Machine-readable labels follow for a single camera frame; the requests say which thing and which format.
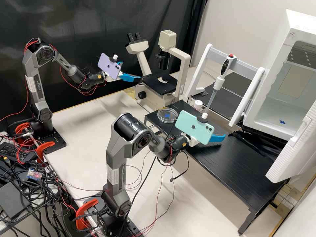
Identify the pipette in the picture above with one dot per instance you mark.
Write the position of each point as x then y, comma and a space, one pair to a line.
226, 65

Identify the small circuit board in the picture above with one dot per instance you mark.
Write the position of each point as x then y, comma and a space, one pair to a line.
35, 173

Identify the black flat box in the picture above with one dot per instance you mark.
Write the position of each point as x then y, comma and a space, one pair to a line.
12, 200

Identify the left wrist camera phone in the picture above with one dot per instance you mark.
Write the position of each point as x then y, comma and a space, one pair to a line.
108, 65

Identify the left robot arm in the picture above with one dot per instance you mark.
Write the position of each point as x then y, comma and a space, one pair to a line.
34, 74

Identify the black power adapter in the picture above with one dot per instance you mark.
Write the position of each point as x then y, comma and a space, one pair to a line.
14, 151

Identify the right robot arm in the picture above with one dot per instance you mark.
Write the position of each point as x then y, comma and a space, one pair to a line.
118, 153

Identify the right wrist camera phone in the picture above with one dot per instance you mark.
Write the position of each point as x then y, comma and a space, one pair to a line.
193, 127

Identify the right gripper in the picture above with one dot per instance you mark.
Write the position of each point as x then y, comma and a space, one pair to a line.
192, 142

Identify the white-capped bottle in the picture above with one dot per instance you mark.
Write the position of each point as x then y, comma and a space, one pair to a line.
198, 105

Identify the white pipette stand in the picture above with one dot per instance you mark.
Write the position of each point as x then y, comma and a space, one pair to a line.
249, 98

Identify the incubator door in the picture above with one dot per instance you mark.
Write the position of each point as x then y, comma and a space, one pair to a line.
293, 153

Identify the cream microscope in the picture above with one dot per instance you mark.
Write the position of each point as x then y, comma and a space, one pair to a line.
150, 98

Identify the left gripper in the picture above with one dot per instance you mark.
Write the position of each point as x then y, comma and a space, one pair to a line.
119, 77

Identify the white incubator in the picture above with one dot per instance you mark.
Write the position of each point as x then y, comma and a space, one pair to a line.
274, 86

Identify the orange clamp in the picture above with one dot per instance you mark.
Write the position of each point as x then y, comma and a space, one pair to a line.
82, 209
21, 127
45, 145

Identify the petri dish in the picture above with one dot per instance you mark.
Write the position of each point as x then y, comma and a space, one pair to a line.
168, 116

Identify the wrist camera phone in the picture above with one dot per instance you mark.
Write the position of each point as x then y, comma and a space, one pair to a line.
193, 127
108, 65

